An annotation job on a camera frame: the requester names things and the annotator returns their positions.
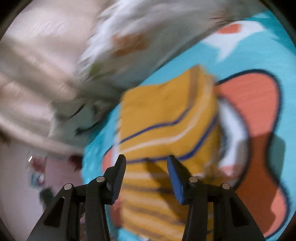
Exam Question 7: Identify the small cartoon face cushion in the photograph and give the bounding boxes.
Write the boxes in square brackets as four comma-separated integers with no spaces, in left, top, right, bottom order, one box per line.
[48,99,117,148]

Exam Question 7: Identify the turquoise cartoon fleece blanket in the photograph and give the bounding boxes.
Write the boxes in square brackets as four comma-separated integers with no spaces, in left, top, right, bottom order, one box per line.
[82,11,295,240]

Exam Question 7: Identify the mustard yellow striped sweater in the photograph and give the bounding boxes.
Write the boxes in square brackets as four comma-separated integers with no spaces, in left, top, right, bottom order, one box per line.
[115,66,221,240]

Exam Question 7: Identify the white floral ruffled pillow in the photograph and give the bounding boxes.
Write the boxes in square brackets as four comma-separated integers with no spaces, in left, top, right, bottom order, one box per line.
[75,1,258,88]

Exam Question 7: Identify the colourful clutter on shelf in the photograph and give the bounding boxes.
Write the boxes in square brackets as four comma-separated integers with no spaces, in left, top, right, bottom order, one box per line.
[26,151,84,209]

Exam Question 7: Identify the beige embroidered curtain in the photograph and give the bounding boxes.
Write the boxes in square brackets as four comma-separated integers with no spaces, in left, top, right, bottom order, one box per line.
[0,0,112,156]

